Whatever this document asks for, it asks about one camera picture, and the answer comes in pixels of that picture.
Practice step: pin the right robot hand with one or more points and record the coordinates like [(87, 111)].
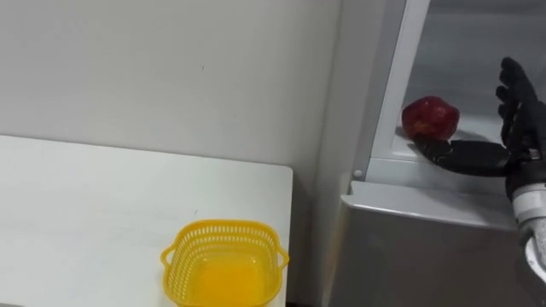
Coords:
[(518, 128)]

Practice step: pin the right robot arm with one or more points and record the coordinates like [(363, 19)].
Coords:
[(532, 213)]

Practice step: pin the red apple soft toy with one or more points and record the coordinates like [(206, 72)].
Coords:
[(430, 118)]

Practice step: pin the grey fridge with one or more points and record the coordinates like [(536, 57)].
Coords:
[(426, 213)]

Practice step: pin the yellow plastic basket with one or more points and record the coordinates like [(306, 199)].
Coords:
[(224, 264)]

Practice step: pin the white table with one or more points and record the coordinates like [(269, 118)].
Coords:
[(128, 221)]

